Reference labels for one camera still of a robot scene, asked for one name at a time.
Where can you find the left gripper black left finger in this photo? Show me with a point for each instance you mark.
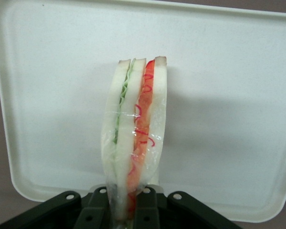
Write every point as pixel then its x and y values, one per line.
pixel 90 210

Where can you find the triangle sandwich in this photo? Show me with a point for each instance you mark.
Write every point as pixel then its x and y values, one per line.
pixel 124 119

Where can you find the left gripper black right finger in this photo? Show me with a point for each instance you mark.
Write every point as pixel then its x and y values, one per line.
pixel 147 210

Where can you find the cream rectangular tray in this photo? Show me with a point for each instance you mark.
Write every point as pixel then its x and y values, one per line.
pixel 217 95

